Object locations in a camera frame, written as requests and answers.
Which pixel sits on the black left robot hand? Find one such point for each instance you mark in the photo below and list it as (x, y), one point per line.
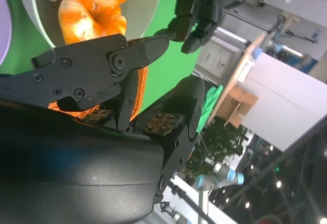
(207, 2)

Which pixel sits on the green leafy plant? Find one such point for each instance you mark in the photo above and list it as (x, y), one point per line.
(219, 145)

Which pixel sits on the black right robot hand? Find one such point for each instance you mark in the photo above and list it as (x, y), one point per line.
(64, 157)

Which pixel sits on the brown cardboard box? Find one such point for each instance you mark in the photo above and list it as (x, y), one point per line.
(242, 101)

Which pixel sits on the large white block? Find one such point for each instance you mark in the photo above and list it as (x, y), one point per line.
(286, 106)

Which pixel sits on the lavender round plate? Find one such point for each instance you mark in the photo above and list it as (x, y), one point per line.
(3, 25)

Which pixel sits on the long black pole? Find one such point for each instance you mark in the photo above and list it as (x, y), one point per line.
(189, 201)

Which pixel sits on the pale grey-green bowl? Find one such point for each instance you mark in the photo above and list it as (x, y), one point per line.
(143, 9)

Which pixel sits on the green tablecloth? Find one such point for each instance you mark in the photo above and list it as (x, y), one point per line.
(168, 65)

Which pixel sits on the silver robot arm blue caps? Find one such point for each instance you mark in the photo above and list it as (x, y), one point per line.
(204, 182)
(304, 60)

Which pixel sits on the orange wicker basket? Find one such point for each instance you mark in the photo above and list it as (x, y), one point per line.
(141, 86)

